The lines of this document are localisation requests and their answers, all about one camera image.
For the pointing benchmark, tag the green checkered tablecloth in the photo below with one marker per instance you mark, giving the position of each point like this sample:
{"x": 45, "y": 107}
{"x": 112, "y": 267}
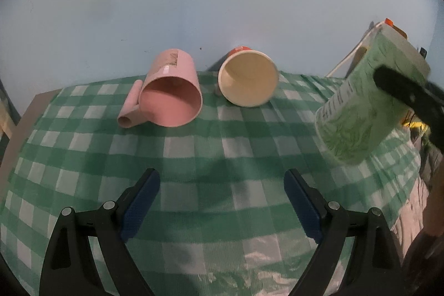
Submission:
{"x": 208, "y": 157}

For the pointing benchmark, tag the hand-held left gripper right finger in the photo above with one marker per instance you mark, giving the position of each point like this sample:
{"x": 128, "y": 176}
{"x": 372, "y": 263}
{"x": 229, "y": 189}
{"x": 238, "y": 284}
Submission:
{"x": 303, "y": 206}

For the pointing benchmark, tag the green patterned paper cup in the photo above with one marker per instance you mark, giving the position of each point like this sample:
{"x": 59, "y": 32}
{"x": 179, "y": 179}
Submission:
{"x": 360, "y": 108}

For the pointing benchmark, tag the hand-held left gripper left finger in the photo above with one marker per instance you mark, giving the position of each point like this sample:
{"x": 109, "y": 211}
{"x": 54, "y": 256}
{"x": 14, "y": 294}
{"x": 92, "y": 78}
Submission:
{"x": 138, "y": 206}

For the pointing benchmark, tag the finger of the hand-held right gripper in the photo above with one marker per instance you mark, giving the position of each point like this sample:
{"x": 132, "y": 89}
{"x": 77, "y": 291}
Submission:
{"x": 406, "y": 89}

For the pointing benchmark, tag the pink mug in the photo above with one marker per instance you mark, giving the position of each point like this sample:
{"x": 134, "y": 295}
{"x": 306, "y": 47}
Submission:
{"x": 171, "y": 98}

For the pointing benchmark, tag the person's right forearm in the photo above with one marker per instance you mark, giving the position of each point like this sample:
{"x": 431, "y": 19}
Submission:
{"x": 430, "y": 223}

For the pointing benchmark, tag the cream paper cup orange base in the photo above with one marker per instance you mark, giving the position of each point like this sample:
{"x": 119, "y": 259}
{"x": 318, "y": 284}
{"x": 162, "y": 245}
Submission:
{"x": 248, "y": 79}

